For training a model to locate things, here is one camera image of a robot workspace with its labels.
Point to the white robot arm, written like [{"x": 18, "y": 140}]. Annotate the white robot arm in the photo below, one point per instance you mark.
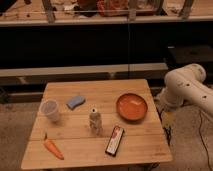
[{"x": 186, "y": 83}]

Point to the orange bowl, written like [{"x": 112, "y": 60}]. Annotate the orange bowl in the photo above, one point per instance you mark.
[{"x": 131, "y": 107}]

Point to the blue sponge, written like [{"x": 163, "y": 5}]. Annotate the blue sponge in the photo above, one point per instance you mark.
[{"x": 75, "y": 101}]

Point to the wooden table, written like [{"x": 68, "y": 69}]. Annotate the wooden table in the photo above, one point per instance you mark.
[{"x": 143, "y": 141}]

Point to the black red rectangular box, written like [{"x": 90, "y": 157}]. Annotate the black red rectangular box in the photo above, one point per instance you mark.
[{"x": 114, "y": 141}]

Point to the clear plastic cup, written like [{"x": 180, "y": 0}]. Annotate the clear plastic cup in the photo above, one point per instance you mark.
[{"x": 49, "y": 108}]

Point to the orange object on shelf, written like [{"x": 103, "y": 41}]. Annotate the orange object on shelf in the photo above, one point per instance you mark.
[{"x": 112, "y": 7}]

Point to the orange toy carrot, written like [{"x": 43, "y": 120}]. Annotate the orange toy carrot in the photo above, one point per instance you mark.
[{"x": 52, "y": 148}]

